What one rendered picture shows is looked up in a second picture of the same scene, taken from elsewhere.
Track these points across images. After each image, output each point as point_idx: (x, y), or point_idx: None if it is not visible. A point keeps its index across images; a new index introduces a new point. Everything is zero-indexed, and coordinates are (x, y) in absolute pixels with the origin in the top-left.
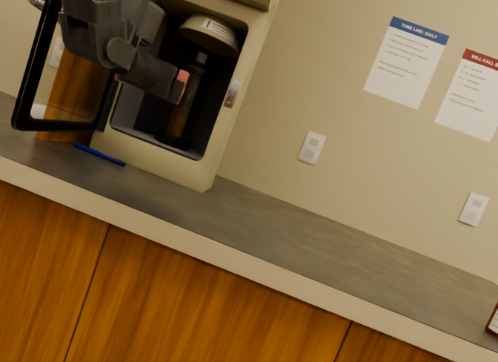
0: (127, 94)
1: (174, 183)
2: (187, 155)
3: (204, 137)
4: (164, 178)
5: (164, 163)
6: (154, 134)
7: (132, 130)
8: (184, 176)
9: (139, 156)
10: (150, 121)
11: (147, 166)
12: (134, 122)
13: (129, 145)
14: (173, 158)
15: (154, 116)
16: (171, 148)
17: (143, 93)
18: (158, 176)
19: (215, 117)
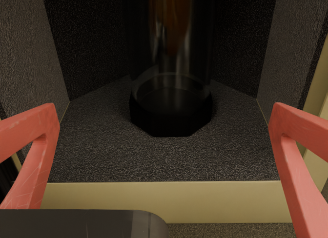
0: (20, 78)
1: (243, 233)
2: (250, 168)
3: (218, 49)
4: (213, 223)
5: (201, 204)
6: (112, 80)
7: (74, 118)
8: (257, 211)
9: (139, 208)
10: (92, 65)
11: (166, 217)
12: (65, 89)
13: (103, 197)
14: (222, 190)
15: (94, 49)
16: (201, 163)
17: (47, 23)
18: (200, 228)
19: None
